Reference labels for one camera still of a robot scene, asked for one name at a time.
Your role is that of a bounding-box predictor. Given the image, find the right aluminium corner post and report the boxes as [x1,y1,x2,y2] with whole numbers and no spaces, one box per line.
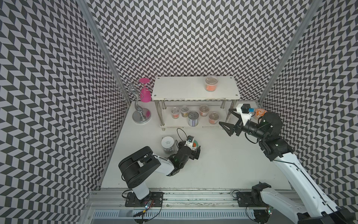
[257,1,323,105]

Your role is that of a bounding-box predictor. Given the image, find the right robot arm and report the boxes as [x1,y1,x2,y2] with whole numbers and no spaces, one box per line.
[219,104,355,224]

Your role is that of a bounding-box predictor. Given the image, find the small cup red contents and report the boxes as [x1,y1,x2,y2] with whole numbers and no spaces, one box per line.
[171,107,180,119]

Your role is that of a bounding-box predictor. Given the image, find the pink upside-down cup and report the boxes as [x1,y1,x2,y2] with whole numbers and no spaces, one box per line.
[139,78,151,103]

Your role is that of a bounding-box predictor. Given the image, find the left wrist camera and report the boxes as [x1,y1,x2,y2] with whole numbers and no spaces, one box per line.
[186,135,194,144]

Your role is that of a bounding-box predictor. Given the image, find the aluminium front rail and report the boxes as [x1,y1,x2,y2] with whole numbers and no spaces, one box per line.
[84,189,269,210]

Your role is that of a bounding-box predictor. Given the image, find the white two-tier shelf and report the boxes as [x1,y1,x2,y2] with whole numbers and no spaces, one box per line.
[152,76,241,130]

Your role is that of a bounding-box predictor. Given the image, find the silver metal cup stand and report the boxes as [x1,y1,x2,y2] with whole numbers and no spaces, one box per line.
[119,82,151,124]

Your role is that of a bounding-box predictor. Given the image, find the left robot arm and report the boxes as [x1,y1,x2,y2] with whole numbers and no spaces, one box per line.
[118,141,201,200]

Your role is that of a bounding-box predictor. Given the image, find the tin can pull-tab lid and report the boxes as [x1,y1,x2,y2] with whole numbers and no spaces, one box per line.
[188,111,199,127]

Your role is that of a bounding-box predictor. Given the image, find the small cup yellow label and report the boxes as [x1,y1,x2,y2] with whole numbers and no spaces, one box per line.
[180,105,189,118]

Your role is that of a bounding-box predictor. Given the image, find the red jar with printed lid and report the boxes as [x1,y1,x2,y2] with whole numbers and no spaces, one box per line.
[192,140,199,150]

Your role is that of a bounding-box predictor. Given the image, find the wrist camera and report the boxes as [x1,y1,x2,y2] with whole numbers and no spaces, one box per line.
[236,103,255,116]
[186,135,194,144]

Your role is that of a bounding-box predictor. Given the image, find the orange patterned bowl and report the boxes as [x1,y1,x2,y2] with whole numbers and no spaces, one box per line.
[254,108,267,120]

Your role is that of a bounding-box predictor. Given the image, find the left aluminium corner post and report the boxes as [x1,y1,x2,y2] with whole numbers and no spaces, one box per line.
[76,0,131,105]

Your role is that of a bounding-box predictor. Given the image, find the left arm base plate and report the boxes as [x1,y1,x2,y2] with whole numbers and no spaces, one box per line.
[125,191,164,208]

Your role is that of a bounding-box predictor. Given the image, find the clear cup orange contents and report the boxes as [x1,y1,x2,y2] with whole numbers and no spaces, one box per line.
[205,76,219,92]

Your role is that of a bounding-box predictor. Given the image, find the aluminium corner post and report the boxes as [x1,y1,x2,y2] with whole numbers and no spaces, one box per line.
[76,0,131,105]
[257,1,323,105]

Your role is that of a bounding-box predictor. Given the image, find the white lid seed jar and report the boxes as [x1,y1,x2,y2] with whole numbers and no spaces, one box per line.
[161,136,175,154]

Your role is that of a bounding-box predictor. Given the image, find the small cup back right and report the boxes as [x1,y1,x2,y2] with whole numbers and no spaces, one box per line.
[199,105,210,117]

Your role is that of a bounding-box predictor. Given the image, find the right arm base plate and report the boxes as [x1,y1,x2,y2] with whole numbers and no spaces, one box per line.
[236,192,261,208]

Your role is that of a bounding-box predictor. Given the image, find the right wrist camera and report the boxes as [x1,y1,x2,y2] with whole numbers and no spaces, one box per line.
[236,103,255,116]

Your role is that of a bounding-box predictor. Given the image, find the small cup front right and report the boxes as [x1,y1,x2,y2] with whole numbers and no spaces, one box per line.
[208,112,220,125]

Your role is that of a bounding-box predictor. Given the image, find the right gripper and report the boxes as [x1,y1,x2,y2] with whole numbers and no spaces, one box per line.
[219,108,268,140]

